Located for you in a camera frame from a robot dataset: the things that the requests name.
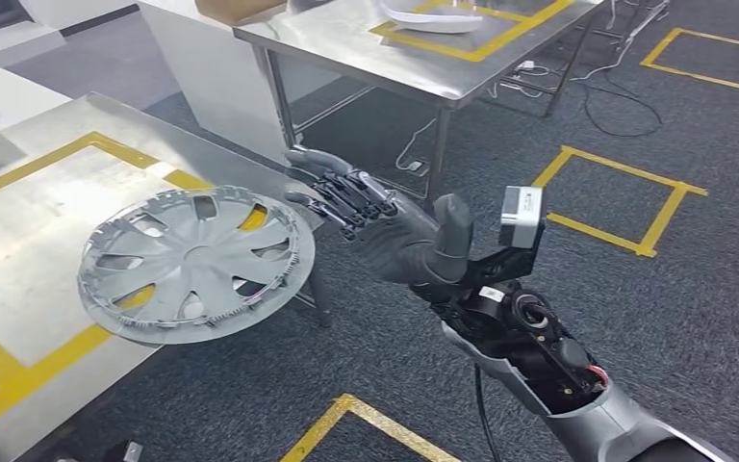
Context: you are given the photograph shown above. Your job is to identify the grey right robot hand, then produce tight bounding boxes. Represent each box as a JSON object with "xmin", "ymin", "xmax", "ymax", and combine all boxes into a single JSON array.
[{"xmin": 283, "ymin": 147, "xmax": 475, "ymax": 288}]

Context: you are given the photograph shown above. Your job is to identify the silver wheel hubcap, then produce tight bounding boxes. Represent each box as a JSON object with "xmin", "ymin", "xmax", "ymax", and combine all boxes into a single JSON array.
[{"xmin": 77, "ymin": 185, "xmax": 317, "ymax": 347}]

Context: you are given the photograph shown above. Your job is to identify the white plastic car part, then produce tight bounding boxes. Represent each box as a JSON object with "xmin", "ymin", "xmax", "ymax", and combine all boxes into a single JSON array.
[{"xmin": 378, "ymin": 0, "xmax": 486, "ymax": 35}]

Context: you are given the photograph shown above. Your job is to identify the stainless steel workbench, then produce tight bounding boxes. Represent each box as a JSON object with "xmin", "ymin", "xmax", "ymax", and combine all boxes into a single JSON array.
[{"xmin": 0, "ymin": 91, "xmax": 334, "ymax": 462}]

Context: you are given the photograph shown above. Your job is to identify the yellow floor tape square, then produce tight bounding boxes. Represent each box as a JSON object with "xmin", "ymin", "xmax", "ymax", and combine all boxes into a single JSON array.
[
  {"xmin": 278, "ymin": 393, "xmax": 460, "ymax": 462},
  {"xmin": 530, "ymin": 144, "xmax": 708, "ymax": 258}
]

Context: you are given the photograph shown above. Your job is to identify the stainless steel table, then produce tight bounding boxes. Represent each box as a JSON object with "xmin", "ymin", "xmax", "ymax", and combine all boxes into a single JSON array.
[{"xmin": 232, "ymin": 0, "xmax": 606, "ymax": 205}]

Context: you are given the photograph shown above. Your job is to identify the yellow table marking tape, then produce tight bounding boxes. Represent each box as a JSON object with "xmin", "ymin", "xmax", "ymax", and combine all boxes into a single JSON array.
[
  {"xmin": 369, "ymin": 0, "xmax": 574, "ymax": 64},
  {"xmin": 0, "ymin": 130, "xmax": 268, "ymax": 445}
]

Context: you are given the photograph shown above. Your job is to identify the white cabinet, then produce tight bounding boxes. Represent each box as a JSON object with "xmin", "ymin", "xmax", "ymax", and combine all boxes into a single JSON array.
[{"xmin": 137, "ymin": 0, "xmax": 345, "ymax": 168}]

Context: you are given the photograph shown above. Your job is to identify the cardboard box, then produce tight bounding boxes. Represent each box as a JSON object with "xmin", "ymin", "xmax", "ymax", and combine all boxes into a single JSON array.
[{"xmin": 195, "ymin": 0, "xmax": 289, "ymax": 27}]

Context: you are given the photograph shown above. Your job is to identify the white desk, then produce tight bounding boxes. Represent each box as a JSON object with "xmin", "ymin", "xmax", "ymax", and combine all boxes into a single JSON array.
[{"xmin": 0, "ymin": 58, "xmax": 72, "ymax": 139}]

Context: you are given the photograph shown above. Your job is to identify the white cable with adapter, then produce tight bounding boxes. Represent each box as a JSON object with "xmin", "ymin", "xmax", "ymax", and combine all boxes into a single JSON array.
[{"xmin": 395, "ymin": 117, "xmax": 438, "ymax": 173}]

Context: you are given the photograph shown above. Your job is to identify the black right camera bracket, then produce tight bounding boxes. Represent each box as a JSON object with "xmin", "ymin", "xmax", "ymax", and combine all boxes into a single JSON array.
[{"xmin": 465, "ymin": 244, "xmax": 544, "ymax": 292}]

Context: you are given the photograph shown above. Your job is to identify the black camera bracket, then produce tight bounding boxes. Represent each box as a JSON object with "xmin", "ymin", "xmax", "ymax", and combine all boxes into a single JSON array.
[
  {"xmin": 465, "ymin": 244, "xmax": 544, "ymax": 292},
  {"xmin": 101, "ymin": 440, "xmax": 144, "ymax": 462}
]

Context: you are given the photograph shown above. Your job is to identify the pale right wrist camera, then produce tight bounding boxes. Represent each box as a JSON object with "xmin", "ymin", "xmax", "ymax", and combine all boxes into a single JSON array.
[{"xmin": 498, "ymin": 186, "xmax": 544, "ymax": 250}]

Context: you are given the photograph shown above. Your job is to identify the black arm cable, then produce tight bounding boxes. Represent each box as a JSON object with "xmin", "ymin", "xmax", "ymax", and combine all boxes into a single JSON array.
[{"xmin": 472, "ymin": 363, "xmax": 496, "ymax": 462}]

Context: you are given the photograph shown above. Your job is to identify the black floor cable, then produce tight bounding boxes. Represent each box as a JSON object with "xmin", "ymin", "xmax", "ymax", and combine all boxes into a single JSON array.
[{"xmin": 582, "ymin": 64, "xmax": 664, "ymax": 139}]

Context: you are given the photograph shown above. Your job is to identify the black left camera bracket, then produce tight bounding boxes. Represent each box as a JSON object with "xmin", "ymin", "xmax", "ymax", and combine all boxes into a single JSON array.
[{"xmin": 101, "ymin": 440, "xmax": 144, "ymax": 462}]

